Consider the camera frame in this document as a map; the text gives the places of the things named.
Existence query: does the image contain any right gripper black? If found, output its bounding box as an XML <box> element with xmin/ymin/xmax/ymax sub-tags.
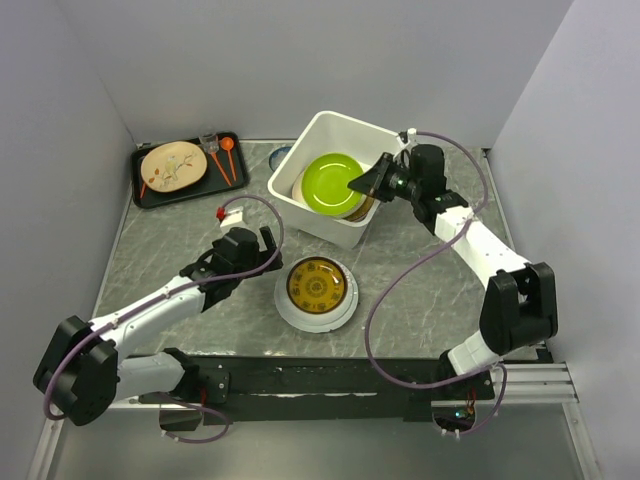
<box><xmin>349</xmin><ymin>152</ymin><xmax>422</xmax><ymax>203</ymax></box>

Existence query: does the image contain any woven bamboo mat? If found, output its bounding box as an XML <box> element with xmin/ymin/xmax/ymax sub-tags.
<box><xmin>344</xmin><ymin>196</ymin><xmax>375</xmax><ymax>222</ymax></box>

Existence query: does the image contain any green plate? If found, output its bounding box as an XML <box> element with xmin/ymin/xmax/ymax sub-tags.
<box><xmin>301</xmin><ymin>153</ymin><xmax>365</xmax><ymax>218</ymax></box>

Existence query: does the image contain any cream plate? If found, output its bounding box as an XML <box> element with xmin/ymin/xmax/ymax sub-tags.
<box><xmin>291</xmin><ymin>173</ymin><xmax>362</xmax><ymax>219</ymax></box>

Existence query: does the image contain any yellow patterned dark plate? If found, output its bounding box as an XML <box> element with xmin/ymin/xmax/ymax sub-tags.
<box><xmin>285</xmin><ymin>256</ymin><xmax>348</xmax><ymax>315</ymax></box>

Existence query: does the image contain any white plate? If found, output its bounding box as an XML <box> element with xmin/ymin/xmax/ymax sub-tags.
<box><xmin>274</xmin><ymin>260</ymin><xmax>359</xmax><ymax>334</ymax></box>

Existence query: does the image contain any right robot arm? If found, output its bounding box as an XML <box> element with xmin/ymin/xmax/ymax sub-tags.
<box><xmin>348</xmin><ymin>144</ymin><xmax>558</xmax><ymax>398</ymax></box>

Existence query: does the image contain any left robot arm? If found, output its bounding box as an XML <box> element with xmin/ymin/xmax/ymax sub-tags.
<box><xmin>33</xmin><ymin>227</ymin><xmax>283</xmax><ymax>426</ymax></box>

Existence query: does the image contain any white plastic bin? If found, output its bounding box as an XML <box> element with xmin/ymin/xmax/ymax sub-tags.
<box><xmin>267</xmin><ymin>110</ymin><xmax>403</xmax><ymax>249</ymax></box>

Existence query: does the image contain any black serving tray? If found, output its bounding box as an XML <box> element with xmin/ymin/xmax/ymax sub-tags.
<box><xmin>130</xmin><ymin>131</ymin><xmax>249</xmax><ymax>209</ymax></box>

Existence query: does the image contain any small blue patterned dish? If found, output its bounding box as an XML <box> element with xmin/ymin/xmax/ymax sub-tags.
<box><xmin>268</xmin><ymin>146</ymin><xmax>291</xmax><ymax>171</ymax></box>

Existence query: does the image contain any orange chopstick-like stick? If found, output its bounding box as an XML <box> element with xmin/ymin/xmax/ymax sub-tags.
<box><xmin>209</xmin><ymin>150</ymin><xmax>232</xmax><ymax>187</ymax></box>

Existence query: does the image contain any orange spoon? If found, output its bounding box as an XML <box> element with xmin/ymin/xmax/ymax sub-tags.
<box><xmin>219</xmin><ymin>136</ymin><xmax>237</xmax><ymax>181</ymax></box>

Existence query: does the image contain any small clear glass cup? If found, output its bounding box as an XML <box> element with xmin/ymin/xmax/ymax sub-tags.
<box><xmin>199</xmin><ymin>132</ymin><xmax>219</xmax><ymax>155</ymax></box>

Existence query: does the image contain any beige bird plate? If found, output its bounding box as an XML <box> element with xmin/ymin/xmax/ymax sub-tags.
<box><xmin>140</xmin><ymin>141</ymin><xmax>208</xmax><ymax>193</ymax></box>

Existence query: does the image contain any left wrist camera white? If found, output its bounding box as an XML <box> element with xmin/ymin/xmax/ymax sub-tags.
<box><xmin>216</xmin><ymin>206</ymin><xmax>248</xmax><ymax>234</ymax></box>

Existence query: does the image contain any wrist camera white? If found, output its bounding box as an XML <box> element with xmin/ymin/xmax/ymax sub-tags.
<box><xmin>216</xmin><ymin>206</ymin><xmax>248</xmax><ymax>234</ymax></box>
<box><xmin>397</xmin><ymin>128</ymin><xmax>417</xmax><ymax>149</ymax></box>

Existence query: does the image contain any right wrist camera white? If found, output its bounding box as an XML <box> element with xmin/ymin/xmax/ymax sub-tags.
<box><xmin>397</xmin><ymin>128</ymin><xmax>417</xmax><ymax>149</ymax></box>

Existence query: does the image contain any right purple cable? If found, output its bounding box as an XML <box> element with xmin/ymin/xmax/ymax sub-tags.
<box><xmin>367</xmin><ymin>129</ymin><xmax>509</xmax><ymax>437</ymax></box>

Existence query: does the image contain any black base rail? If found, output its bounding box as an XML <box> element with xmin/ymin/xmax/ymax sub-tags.
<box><xmin>166</xmin><ymin>348</ymin><xmax>495</xmax><ymax>422</ymax></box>

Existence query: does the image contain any aluminium frame rail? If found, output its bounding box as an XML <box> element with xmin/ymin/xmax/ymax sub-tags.
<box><xmin>109</xmin><ymin>363</ymin><xmax>578</xmax><ymax>410</ymax></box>

